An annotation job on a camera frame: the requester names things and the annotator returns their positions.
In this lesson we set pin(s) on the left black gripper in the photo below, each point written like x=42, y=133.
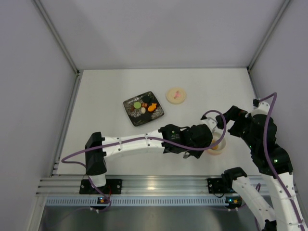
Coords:
x=196, y=151

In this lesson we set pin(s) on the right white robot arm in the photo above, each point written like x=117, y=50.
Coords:
x=274, y=165

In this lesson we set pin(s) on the black round food piece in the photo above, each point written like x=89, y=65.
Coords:
x=146, y=99

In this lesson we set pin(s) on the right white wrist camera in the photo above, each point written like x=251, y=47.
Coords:
x=260, y=108

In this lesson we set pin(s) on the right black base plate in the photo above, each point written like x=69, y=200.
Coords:
x=216, y=186

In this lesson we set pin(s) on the cream round lid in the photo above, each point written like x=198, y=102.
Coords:
x=176, y=95

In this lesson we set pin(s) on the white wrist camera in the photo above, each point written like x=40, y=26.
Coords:
x=260, y=108
x=210, y=122

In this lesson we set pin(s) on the black patterned square plate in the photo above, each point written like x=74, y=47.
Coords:
x=135, y=115

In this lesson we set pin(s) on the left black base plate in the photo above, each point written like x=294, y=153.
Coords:
x=113, y=186

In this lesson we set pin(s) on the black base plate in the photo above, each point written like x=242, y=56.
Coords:
x=113, y=186
x=216, y=186

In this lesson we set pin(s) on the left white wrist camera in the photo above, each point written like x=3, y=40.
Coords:
x=210, y=122

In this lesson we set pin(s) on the green round food piece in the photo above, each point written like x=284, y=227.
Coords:
x=137, y=105

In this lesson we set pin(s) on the aluminium mounting rail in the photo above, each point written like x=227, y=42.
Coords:
x=131, y=185

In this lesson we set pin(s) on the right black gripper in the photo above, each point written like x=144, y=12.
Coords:
x=226, y=118

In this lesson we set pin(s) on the slotted grey cable duct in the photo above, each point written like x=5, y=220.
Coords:
x=141, y=201

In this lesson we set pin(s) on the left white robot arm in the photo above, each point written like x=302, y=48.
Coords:
x=167, y=139

